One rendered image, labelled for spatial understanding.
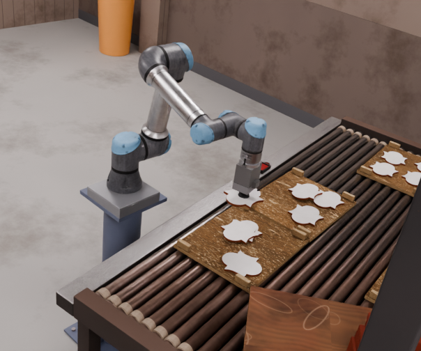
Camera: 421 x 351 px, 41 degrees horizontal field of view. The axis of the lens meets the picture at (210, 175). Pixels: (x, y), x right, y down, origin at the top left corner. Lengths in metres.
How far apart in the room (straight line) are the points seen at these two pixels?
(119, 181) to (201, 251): 0.51
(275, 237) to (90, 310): 0.80
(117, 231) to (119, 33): 4.19
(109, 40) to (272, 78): 1.93
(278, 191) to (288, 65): 3.07
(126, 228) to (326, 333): 1.10
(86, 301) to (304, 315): 0.68
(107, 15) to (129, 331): 4.99
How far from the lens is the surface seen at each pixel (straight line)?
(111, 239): 2.56
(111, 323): 1.81
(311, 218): 2.40
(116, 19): 6.43
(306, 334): 1.75
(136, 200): 2.38
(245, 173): 2.01
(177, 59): 2.19
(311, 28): 5.30
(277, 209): 2.42
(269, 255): 2.16
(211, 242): 2.17
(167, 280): 2.01
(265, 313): 1.78
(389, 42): 4.95
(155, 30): 6.51
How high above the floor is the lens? 2.25
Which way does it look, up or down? 31 degrees down
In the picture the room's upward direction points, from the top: 8 degrees clockwise
